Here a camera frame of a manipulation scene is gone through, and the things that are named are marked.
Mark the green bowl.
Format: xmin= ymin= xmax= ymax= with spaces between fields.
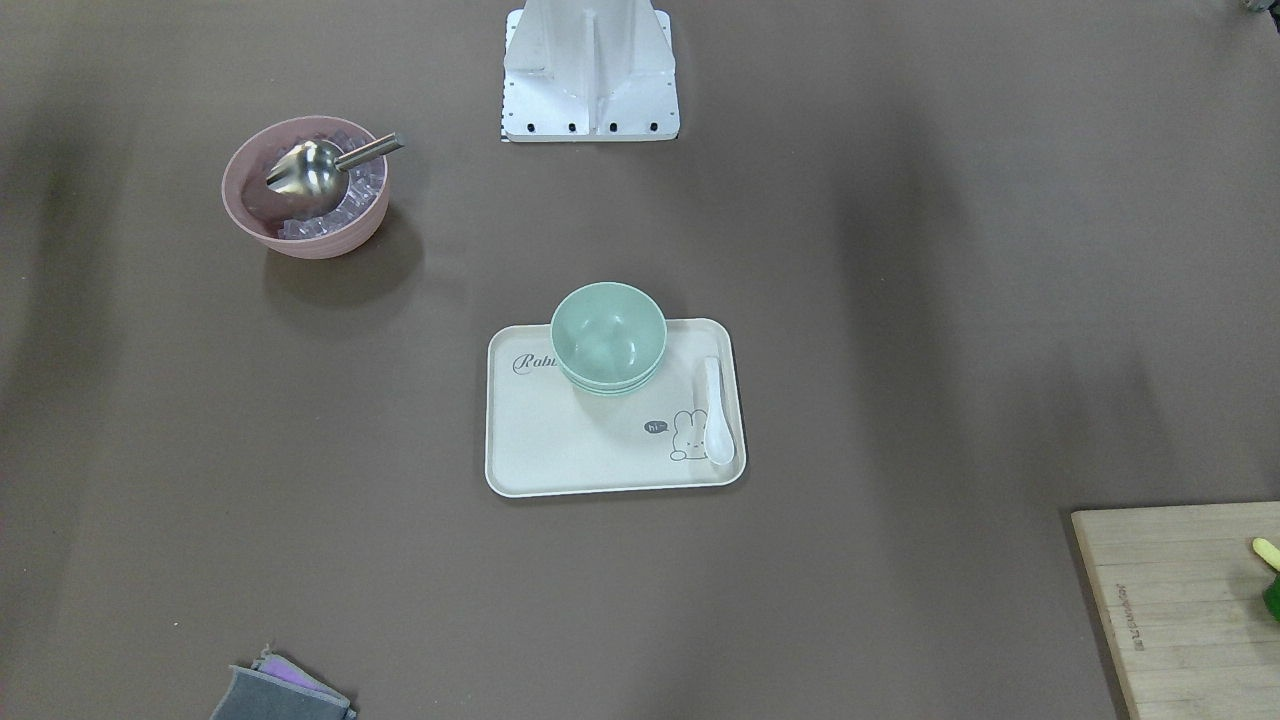
xmin=572 ymin=383 xmax=646 ymax=397
xmin=549 ymin=282 xmax=668 ymax=383
xmin=561 ymin=368 xmax=657 ymax=389

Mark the green bowl on tray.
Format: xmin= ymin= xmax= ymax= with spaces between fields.
xmin=572 ymin=383 xmax=646 ymax=397

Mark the white ceramic spoon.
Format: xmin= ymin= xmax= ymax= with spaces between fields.
xmin=703 ymin=356 xmax=735 ymax=466

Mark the cream rectangular serving tray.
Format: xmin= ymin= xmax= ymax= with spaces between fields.
xmin=484 ymin=318 xmax=748 ymax=498

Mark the pink bowl with ice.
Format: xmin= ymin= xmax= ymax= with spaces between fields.
xmin=221 ymin=115 xmax=390 ymax=260

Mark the metal ice scoop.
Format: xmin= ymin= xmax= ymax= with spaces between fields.
xmin=265 ymin=133 xmax=404 ymax=220

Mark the grey folded cloth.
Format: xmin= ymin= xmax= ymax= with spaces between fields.
xmin=211 ymin=650 xmax=358 ymax=719

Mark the wooden cutting board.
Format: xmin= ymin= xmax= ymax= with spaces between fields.
xmin=1071 ymin=501 xmax=1279 ymax=719

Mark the yellow plastic knife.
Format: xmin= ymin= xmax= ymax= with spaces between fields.
xmin=1251 ymin=537 xmax=1280 ymax=573

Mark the green lime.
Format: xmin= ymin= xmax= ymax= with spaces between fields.
xmin=1262 ymin=574 xmax=1280 ymax=623

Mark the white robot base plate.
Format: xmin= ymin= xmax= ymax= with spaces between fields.
xmin=500 ymin=1 xmax=681 ymax=143

